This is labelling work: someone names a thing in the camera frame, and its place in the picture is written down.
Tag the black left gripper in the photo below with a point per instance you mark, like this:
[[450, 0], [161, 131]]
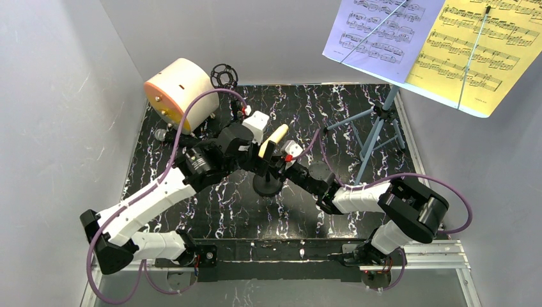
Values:
[[248, 153]]

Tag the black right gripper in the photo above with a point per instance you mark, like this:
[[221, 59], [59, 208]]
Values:
[[278, 165]]

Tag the black round microphone stand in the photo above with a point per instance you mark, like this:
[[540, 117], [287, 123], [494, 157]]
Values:
[[264, 183]]

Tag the beige microphone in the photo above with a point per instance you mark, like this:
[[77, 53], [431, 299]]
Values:
[[275, 137]]

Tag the black tripod microphone stand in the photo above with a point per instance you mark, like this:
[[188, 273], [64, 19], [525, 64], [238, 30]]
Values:
[[224, 76]]

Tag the silver microphone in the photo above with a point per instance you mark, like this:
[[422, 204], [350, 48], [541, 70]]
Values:
[[165, 136]]

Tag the blue music stand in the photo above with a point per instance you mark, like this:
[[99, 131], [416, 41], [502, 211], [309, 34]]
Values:
[[385, 113]]

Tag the lavender sheet music page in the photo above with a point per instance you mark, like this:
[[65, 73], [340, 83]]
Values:
[[381, 37]]

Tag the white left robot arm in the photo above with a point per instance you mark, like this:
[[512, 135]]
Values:
[[116, 232]]

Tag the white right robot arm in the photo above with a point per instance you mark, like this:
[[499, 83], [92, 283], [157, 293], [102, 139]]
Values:
[[414, 210]]

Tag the white and orange drum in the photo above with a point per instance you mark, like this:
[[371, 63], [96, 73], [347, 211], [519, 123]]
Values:
[[171, 90]]

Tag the yellow sheet music page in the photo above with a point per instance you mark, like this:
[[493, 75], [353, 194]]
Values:
[[475, 53]]

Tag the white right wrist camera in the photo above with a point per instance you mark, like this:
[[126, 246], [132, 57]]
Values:
[[291, 150]]

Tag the aluminium frame rail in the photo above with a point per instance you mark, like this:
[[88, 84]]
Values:
[[293, 272]]

